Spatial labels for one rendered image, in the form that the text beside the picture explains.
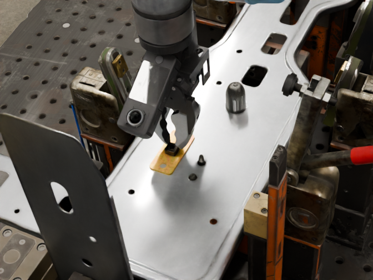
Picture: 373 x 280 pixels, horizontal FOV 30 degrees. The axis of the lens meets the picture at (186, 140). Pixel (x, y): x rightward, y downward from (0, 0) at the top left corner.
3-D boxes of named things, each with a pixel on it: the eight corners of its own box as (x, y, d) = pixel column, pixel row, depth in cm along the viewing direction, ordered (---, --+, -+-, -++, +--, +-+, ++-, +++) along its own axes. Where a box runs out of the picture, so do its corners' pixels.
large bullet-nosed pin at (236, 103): (231, 104, 113) (230, 74, 108) (248, 109, 112) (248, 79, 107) (222, 116, 111) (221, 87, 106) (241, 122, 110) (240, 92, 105)
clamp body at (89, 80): (113, 183, 140) (81, 52, 115) (165, 201, 136) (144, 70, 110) (90, 217, 135) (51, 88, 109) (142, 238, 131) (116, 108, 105)
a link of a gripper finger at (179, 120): (211, 130, 106) (204, 85, 99) (194, 158, 102) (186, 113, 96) (193, 126, 107) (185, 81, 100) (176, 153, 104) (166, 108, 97)
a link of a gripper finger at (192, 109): (203, 130, 99) (196, 84, 93) (198, 138, 98) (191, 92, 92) (174, 123, 101) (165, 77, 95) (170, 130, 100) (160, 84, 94)
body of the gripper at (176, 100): (212, 79, 100) (208, 12, 91) (186, 120, 95) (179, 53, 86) (166, 66, 103) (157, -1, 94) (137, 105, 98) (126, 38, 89)
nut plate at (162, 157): (174, 129, 108) (172, 124, 107) (195, 136, 106) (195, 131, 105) (147, 168, 103) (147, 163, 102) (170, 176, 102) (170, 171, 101)
